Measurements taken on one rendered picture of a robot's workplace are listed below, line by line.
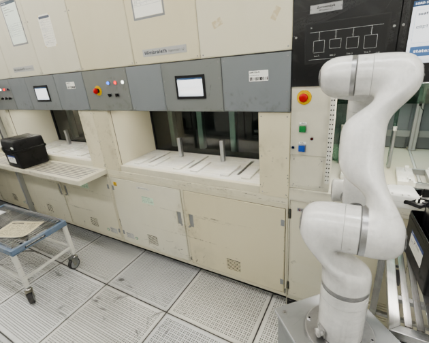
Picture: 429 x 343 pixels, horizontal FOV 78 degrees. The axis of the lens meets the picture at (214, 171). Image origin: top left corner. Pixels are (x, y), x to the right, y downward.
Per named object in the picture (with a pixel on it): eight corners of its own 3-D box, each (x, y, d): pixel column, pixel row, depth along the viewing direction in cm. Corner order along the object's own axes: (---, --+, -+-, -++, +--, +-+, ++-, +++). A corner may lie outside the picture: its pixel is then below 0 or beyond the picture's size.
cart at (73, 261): (-33, 271, 237) (-58, 226, 219) (26, 238, 279) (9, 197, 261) (32, 307, 194) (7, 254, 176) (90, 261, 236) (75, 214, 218)
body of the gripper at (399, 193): (374, 196, 100) (409, 199, 96) (378, 209, 92) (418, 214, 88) (376, 177, 98) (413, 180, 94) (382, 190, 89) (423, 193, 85)
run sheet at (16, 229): (-13, 237, 201) (-14, 236, 200) (13, 220, 222) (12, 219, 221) (23, 238, 196) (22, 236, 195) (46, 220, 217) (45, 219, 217)
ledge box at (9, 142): (5, 166, 250) (-6, 139, 240) (37, 156, 272) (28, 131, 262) (20, 170, 235) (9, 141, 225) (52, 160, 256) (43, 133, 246)
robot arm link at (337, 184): (374, 189, 89) (371, 177, 97) (331, 186, 94) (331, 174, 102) (371, 210, 93) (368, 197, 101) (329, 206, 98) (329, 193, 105)
